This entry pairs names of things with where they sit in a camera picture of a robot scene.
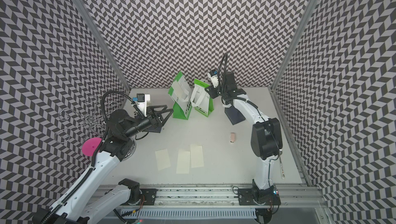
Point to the green white bag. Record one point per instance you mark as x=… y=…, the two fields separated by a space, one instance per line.
x=200 y=99
x=181 y=110

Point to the navy cream cheerful bag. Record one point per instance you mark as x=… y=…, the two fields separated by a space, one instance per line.
x=234 y=115
x=155 y=129

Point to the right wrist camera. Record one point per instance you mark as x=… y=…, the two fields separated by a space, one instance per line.
x=214 y=77

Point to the navy cream Cheerful bag left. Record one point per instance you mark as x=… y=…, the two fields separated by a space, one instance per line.
x=155 y=129

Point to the green white bag front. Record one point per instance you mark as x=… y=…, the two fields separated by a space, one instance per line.
x=181 y=110

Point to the aluminium corner post right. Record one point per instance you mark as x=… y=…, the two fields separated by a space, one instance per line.
x=296 y=38

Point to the aluminium corner post left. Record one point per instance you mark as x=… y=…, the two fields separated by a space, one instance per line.
x=87 y=18

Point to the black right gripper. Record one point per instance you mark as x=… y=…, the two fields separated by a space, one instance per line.
x=212 y=91

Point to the pink plastic cup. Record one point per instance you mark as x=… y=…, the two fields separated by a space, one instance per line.
x=89 y=146

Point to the small pink stapler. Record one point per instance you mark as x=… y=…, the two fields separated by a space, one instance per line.
x=232 y=137

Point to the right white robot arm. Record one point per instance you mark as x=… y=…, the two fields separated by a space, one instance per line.
x=266 y=136

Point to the white vented cable duct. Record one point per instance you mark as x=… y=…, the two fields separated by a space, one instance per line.
x=191 y=214

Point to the silver wire stand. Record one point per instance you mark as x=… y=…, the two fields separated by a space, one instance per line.
x=92 y=123

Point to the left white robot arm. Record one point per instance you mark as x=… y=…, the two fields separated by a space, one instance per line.
x=116 y=142

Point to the metal spoon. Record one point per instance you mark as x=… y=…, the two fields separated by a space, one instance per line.
x=281 y=167

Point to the aluminium corner post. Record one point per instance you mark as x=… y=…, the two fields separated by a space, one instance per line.
x=296 y=38
x=87 y=18

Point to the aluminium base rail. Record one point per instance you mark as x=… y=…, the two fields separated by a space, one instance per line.
x=232 y=196

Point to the navy cream Cheerful bag right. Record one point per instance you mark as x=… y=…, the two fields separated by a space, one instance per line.
x=234 y=115

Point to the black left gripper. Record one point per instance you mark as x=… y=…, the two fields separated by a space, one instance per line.
x=158 y=121

